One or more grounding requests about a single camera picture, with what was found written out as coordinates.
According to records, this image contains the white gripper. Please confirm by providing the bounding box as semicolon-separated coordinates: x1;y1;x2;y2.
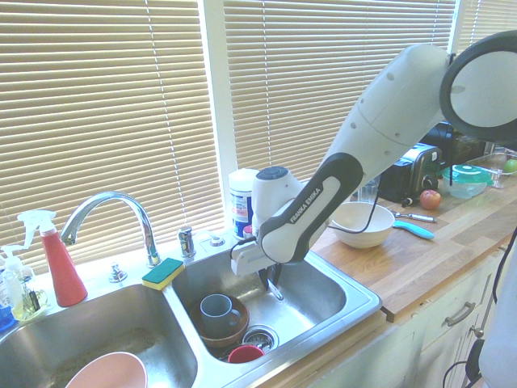
230;238;284;292

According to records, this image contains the silver butter knife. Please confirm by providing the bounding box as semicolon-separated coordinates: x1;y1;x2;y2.
267;280;286;302

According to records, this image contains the stainless steel double sink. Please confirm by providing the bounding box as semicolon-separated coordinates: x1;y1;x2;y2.
0;236;384;388

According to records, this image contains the white sink hole cap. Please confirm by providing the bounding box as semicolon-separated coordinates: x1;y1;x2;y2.
195;229;227;248

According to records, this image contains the metal drain strainer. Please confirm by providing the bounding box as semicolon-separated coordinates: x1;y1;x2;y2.
241;325;280;349

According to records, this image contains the gray mug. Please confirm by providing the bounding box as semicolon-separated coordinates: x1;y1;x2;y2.
200;294;242;339

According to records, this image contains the white wipes canister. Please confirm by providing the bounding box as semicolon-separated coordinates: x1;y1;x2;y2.
228;168;259;240

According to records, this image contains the red cup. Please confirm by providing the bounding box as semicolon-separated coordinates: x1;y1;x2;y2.
227;344;266;364

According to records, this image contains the brown wooden bowl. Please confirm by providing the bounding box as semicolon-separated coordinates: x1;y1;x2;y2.
188;294;250;349

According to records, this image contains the chrome soap dispenser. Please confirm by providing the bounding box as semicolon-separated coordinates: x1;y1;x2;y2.
178;226;198;259

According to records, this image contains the white ceramic bowl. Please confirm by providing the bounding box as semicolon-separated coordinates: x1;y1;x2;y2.
330;201;396;249

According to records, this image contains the yellow green sponge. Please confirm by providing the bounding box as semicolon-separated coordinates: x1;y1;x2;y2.
141;257;186;291

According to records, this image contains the clear drinking glass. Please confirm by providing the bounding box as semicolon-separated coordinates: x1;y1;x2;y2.
356;175;381;205

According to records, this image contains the small chrome faucet knob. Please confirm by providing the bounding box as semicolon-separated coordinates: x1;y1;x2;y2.
107;261;128;284

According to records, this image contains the chrome gooseneck faucet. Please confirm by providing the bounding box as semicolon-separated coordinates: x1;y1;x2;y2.
59;190;162;268

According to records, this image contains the silver metal utensil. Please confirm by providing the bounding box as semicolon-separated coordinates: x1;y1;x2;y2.
390;209;439;224

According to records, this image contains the black chrome toaster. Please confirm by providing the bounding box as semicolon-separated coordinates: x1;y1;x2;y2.
377;143;443;205

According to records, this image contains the red apple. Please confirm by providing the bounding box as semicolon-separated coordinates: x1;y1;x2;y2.
418;188;442;211

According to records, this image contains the cream kitchen cabinet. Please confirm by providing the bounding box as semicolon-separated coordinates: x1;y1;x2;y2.
383;238;517;388

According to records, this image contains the pink bowl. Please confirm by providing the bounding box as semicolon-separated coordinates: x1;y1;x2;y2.
64;351;149;388

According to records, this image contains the red spray bottle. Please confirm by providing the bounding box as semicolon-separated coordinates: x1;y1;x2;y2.
16;209;89;308

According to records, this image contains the clear container green lid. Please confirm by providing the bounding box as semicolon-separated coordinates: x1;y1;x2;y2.
440;163;494;200

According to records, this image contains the wide beige window blind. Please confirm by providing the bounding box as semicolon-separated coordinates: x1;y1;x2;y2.
0;0;225;276

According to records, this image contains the clear plastic tray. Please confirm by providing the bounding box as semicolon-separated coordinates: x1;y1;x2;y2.
464;152;517;190

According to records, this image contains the clear pump bottle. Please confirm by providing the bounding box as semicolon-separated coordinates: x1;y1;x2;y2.
0;243;25;320

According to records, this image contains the blue bottle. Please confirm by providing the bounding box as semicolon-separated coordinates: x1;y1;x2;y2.
0;305;16;333

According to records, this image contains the narrow beige window blind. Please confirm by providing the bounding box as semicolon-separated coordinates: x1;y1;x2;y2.
456;0;517;53

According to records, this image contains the teal handled utensil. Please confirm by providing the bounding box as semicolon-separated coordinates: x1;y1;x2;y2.
392;219;436;240

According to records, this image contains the black floor cable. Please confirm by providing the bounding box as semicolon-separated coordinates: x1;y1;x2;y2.
442;338;485;388

